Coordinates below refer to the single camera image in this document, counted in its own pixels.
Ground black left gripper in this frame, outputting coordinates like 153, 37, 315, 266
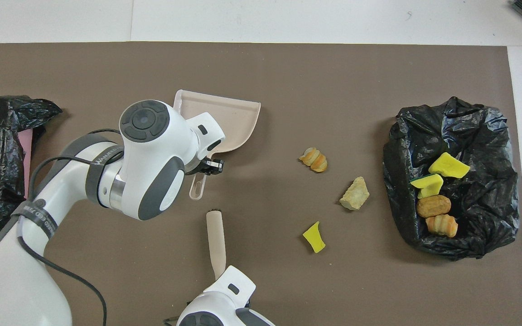
195, 155, 224, 175

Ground beige plastic dustpan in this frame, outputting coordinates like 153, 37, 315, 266
173, 89, 261, 201

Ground beige brush with black bristles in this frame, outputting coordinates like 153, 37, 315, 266
206, 210, 227, 281

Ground orange striped croissant piece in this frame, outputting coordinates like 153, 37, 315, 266
425, 214, 459, 238
299, 147, 328, 173

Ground small yellow sponge wedge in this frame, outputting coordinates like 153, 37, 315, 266
302, 221, 326, 254

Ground pale beige bread chunk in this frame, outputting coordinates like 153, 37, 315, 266
339, 177, 370, 211

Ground yellow sponge piece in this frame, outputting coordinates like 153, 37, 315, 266
428, 152, 470, 179
410, 173, 444, 199

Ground brown bread roll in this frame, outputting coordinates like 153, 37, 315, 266
416, 195, 452, 218

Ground pink plastic bin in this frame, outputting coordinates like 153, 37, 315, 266
19, 128, 34, 200

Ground black trash bag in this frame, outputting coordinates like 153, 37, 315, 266
382, 96, 520, 262

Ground brown table mat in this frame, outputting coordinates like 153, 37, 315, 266
0, 42, 522, 326

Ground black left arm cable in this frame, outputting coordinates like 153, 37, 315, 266
16, 128, 126, 326

